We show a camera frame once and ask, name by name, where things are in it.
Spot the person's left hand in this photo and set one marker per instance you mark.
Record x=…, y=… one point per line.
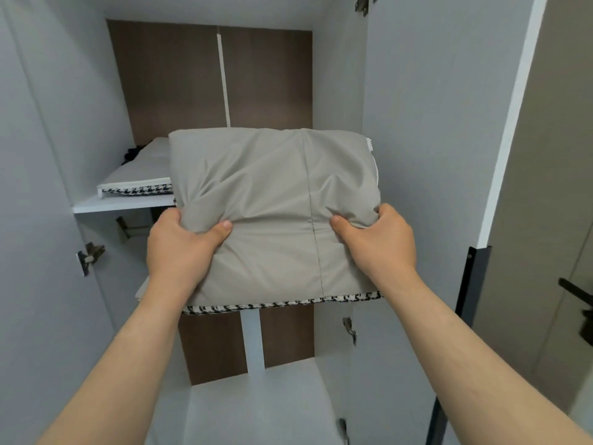
x=178, y=257

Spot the person's right hand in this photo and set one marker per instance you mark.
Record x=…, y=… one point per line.
x=384, y=250

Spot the grey houndstooth cushion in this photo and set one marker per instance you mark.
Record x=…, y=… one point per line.
x=278, y=180
x=143, y=171

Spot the white wardrobe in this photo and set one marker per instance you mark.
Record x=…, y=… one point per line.
x=162, y=78

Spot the person's right forearm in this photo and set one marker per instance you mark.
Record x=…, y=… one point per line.
x=472, y=366

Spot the person's left forearm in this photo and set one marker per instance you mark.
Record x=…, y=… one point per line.
x=120, y=366

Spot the metal door hinge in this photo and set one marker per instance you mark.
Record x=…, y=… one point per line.
x=343, y=433
x=363, y=2
x=349, y=329
x=90, y=258

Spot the black cloth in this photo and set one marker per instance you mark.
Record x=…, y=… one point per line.
x=132, y=155

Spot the beige room door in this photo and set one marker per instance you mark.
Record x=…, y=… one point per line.
x=546, y=157

